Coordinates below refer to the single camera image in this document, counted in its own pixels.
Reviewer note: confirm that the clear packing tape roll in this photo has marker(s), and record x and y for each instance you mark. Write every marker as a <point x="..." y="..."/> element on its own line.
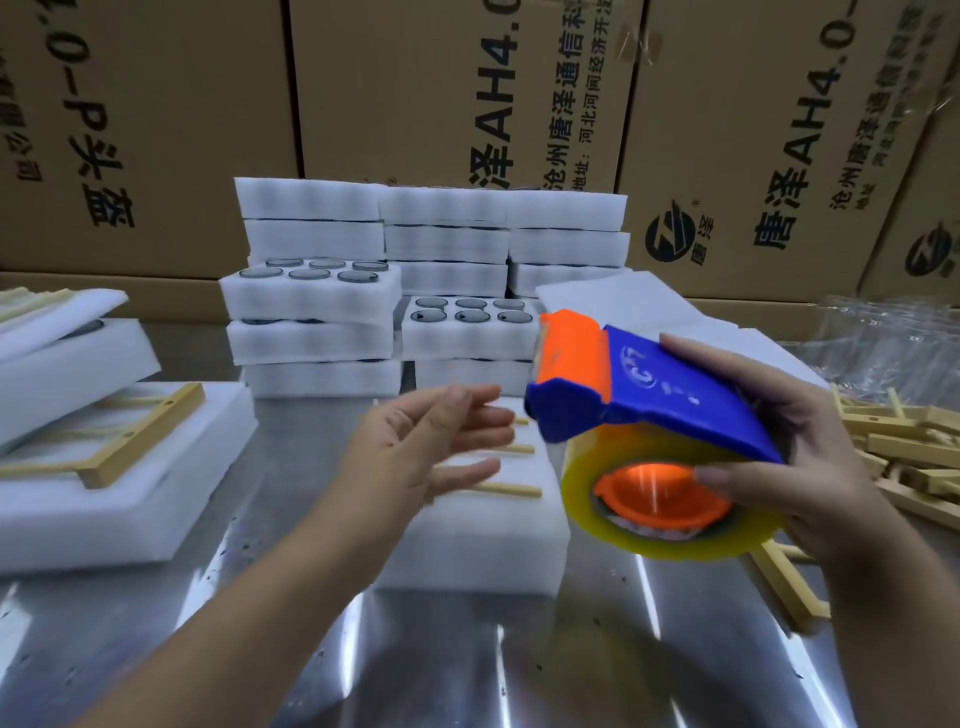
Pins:
<point x="600" y="465"/>

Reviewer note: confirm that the person's right forearm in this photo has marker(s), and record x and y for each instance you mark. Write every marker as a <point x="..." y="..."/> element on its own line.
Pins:
<point x="907" y="637"/>

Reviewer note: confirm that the brown printed cardboard box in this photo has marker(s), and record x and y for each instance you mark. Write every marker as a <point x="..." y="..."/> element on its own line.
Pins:
<point x="750" y="150"/>
<point x="420" y="90"/>
<point x="165" y="135"/>
<point x="926" y="225"/>

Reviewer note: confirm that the person's left fingers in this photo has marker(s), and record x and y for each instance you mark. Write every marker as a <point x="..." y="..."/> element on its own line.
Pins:
<point x="472" y="429"/>

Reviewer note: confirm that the person's right thumb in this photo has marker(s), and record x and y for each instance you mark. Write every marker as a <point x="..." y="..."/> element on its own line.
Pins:
<point x="735" y="477"/>

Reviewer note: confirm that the wooden stick frame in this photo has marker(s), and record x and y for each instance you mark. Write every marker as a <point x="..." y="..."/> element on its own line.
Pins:
<point x="30" y="301"/>
<point x="135" y="442"/>
<point x="510" y="490"/>

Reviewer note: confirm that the group of dark round lenses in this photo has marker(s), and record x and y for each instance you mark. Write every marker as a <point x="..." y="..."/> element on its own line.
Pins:
<point x="311" y="274"/>

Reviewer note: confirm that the blue orange tape dispenser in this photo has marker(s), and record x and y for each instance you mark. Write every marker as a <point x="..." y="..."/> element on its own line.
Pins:
<point x="652" y="390"/>

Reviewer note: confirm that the stack of white foam trays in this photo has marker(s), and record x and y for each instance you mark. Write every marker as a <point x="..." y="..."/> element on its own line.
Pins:
<point x="450" y="240"/>

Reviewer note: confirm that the clear plastic bags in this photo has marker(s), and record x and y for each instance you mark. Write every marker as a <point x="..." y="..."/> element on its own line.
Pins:
<point x="885" y="345"/>

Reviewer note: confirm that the person's left hand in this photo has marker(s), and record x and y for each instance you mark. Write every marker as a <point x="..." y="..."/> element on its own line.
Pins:
<point x="390" y="465"/>

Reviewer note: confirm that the person's right hand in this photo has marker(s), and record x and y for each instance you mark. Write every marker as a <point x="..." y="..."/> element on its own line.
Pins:
<point x="814" y="465"/>

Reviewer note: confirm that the pile of wooden stick frames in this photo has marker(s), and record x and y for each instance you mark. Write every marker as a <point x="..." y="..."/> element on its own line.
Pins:
<point x="900" y="457"/>

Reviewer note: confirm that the person's left forearm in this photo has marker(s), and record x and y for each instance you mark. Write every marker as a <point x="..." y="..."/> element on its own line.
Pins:
<point x="247" y="622"/>

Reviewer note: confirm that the plain brown cardboard box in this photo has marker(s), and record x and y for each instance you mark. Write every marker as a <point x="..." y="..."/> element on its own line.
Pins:
<point x="757" y="319"/>
<point x="150" y="296"/>

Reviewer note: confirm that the white foam lid sheet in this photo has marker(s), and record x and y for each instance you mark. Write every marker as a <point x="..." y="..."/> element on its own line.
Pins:
<point x="637" y="300"/>

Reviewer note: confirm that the white foam block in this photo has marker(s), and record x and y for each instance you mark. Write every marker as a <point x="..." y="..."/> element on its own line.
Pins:
<point x="150" y="510"/>
<point x="67" y="375"/>
<point x="480" y="540"/>

